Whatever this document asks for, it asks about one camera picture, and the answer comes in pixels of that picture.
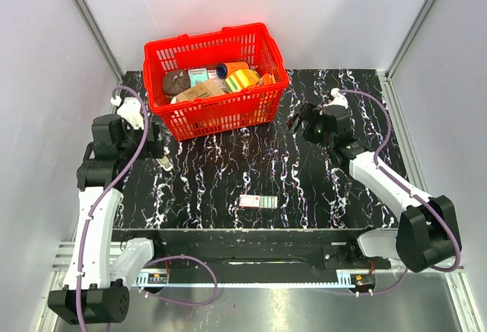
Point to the orange snack packet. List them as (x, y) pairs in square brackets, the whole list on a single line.
[(266, 79)]

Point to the aluminium frame rail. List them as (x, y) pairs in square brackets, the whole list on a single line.
[(256, 274)]

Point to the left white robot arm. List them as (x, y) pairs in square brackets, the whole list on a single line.
[(95, 289)]

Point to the black stapler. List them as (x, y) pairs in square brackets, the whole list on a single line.
[(306, 113)]

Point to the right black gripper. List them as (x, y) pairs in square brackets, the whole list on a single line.
[(307, 132)]

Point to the brown round bun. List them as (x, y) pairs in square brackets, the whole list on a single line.
[(176, 82)]

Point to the orange tube blue cap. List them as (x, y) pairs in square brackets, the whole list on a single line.
[(223, 70)]

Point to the yellow green sponge pack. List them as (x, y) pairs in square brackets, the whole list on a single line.
[(242, 79)]

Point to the red plastic shopping basket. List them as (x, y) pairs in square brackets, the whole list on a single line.
[(250, 43)]

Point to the beige and white stapler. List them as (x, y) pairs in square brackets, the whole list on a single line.
[(165, 161)]

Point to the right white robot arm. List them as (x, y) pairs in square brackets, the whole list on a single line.
[(427, 235)]

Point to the brown cardboard box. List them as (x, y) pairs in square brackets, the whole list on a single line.
[(205, 89)]

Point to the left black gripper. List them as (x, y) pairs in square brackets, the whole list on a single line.
[(154, 148)]

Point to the red white staple box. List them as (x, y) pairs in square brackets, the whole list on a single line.
[(254, 201)]

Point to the teal white small box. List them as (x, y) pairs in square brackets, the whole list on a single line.
[(197, 76)]

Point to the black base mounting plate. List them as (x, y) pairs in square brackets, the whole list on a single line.
[(311, 246)]

